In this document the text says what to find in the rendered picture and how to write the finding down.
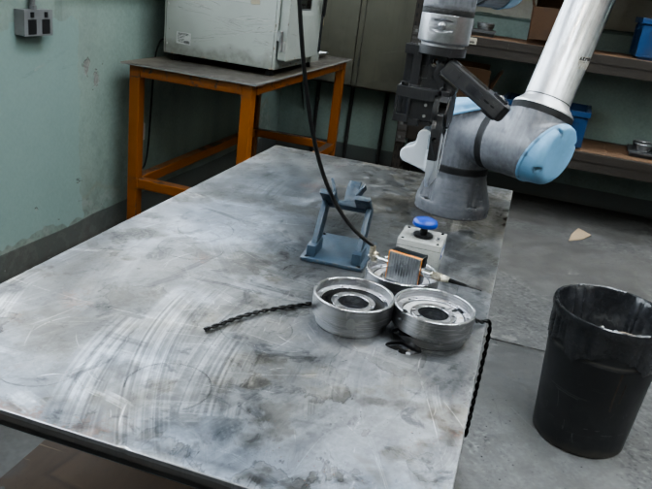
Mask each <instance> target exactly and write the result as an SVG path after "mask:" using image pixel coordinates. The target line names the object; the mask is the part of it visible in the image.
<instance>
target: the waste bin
mask: <svg viewBox="0 0 652 489"><path fill-rule="evenodd" d="M600 326H601V327H600ZM602 326H604V328H603V327H602ZM547 330H548V338H547V343H546V349H545V353H544V358H543V364H542V369H541V374H540V380H539V385H538V394H537V399H536V404H535V410H534V415H533V421H534V424H535V426H536V428H537V430H538V431H539V432H540V434H541V435H542V436H543V437H544V438H546V439H547V440H548V441H550V442H551V443H553V444H554V445H556V446H558V447H559V448H561V449H563V450H566V451H567V452H569V453H572V454H575V455H578V456H582V457H588V458H598V459H601V458H609V457H612V456H615V455H617V454H619V453H620V452H621V451H622V449H623V447H624V445H625V442H626V440H627V437H628V435H629V433H630V431H631V429H632V427H633V424H634V422H635V420H636V416H637V414H638V411H639V409H640V407H641V404H642V402H643V400H644V397H645V395H646V393H647V390H648V388H649V386H650V383H651V381H652V303H651V302H649V301H647V300H645V299H643V298H641V297H638V296H637V295H634V294H632V293H629V292H626V291H622V290H619V289H615V288H611V287H607V286H602V285H596V284H582V283H581V284H569V285H564V286H562V287H560V288H558V289H557V290H556V292H555V293H554V296H553V307H552V311H551V314H550V319H549V326H548V329H547ZM614 330H617V331H618V332H615V331H614ZM620 332H626V333H629V334H631V335H629V334H624V333H620Z"/></svg>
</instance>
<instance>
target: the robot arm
mask: <svg viewBox="0 0 652 489"><path fill-rule="evenodd" d="M521 1H522V0H424V4H423V10H422V11H423V12H422V16H421V21H420V27H419V33H418V39H419V40H421V43H418V44H417V43H407V44H406V50H405V53H406V54H407V58H406V64H405V70H404V76H403V80H402V81H400V84H398V85H397V91H396V98H395V104H394V110H393V116H392V120H398V121H402V122H403V123H404V124H406V125H412V126H418V124H420V125H425V127H424V128H423V129H422V130H420V131H419V133H418V135H417V139H416V141H414V142H411V143H408V144H407V145H406V146H405V147H403V148H402V149H401V152H400V156H401V158H402V160H403V161H405V162H407V163H408V164H410V165H413V166H415V167H417V168H419V169H421V170H423V171H424V172H425V178H424V180H423V181H422V183H421V185H420V186H419V188H418V190H417V192H416V196H415V202H414V204H415V206H416V207H417V208H419V209H420V210H422V211H424V212H426V213H429V214H432V215H435V216H438V217H442V218H447V219H453V220H462V221H477V220H481V219H484V218H486V217H487V215H488V211H489V198H488V189H487V180H486V178H487V173H488V170H491V171H494V172H497V173H500V174H504V175H507V176H510V177H513V178H516V179H519V180H521V181H528V182H532V183H536V184H546V183H549V182H551V181H552V180H554V179H555V178H557V177H559V176H560V175H561V173H562V172H563V171H564V170H565V169H566V167H567V166H568V164H569V162H570V161H571V158H572V155H573V153H574V150H575V146H574V145H575V144H576V132H575V130H574V129H573V128H572V127H571V126H572V123H573V117H572V115H571V111H570V107H571V103H572V101H573V99H574V96H575V94H576V92H577V89H578V87H579V86H580V83H581V81H582V79H583V76H584V74H585V72H586V69H587V67H588V65H589V63H590V60H591V58H592V55H593V53H594V51H595V48H596V46H597V44H598V41H599V39H600V37H601V35H602V33H603V29H604V27H605V25H606V22H607V20H608V18H609V15H610V13H611V11H612V8H613V6H614V4H615V2H616V0H564V3H563V5H562V8H561V10H560V12H559V14H558V16H557V18H556V21H555V23H554V25H553V28H552V30H551V33H550V35H549V37H548V40H547V42H546V44H545V47H544V49H543V51H542V54H541V56H540V58H539V61H538V65H537V67H536V69H535V71H534V73H533V75H532V78H531V80H530V82H529V85H528V87H527V90H526V92H525V93H524V94H523V95H520V96H518V97H516V98H514V99H513V101H512V103H511V106H510V105H509V104H508V101H507V100H506V99H505V97H504V96H503V95H500V94H499V93H498V92H494V91H493V90H491V89H490V88H489V87H488V86H487V85H486V84H484V83H483V82H482V81H481V80H480V79H478V78H477V77H476V76H475V75H474V74H473V73H472V72H470V71H469V70H468V69H467V68H466V67H465V66H463V65H462V64H461V63H460V62H459V61H458V60H456V59H450V57H451V58H465V57H466V52H467V49H465V47H467V46H468V45H469V43H470V38H471V34H472V29H473V20H474V18H473V17H474V13H475V9H476V6H478V7H487V8H492V9H494V10H501V9H509V8H512V7H515V6H516V5H518V4H519V3H520V2H521ZM435 58H436V59H437V61H436V65H435V64H434V59H435ZM458 89H459V90H461V91H462V92H463V93H464V94H465V95H466V96H467V97H456V96H457V94H456V93H457V92H458ZM398 96H399V98H398ZM397 103H398V105H397ZM396 109H397V111H396ZM431 124H432V125H431Z"/></svg>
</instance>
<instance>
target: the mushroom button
mask: <svg viewBox="0 0 652 489"><path fill-rule="evenodd" d="M412 223H413V225H414V226H416V227H418V228H420V234H421V235H427V233H428V230H434V229H437V228H438V222H437V221H436V220H434V219H433V218H432V217H428V216H417V217H416V218H415V219H414V220H413V222H412Z"/></svg>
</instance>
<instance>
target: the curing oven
mask: <svg viewBox="0 0 652 489"><path fill-rule="evenodd" d="M326 7H327V0H302V11H303V26H304V41H305V55H306V66H307V67H309V66H310V62H314V61H318V57H319V52H320V43H321V35H322V26H323V18H324V17H325V15H326ZM164 52H169V53H173V54H174V57H173V59H174V60H177V61H181V56H182V55H187V56H193V57H199V58H205V59H210V60H216V61H222V62H228V63H234V64H240V65H245V66H251V67H257V68H263V69H266V70H265V76H270V77H272V76H273V75H274V70H276V69H280V68H285V67H289V66H294V65H298V64H302V62H301V51H300V37H299V23H298V7H297V0H165V26H164Z"/></svg>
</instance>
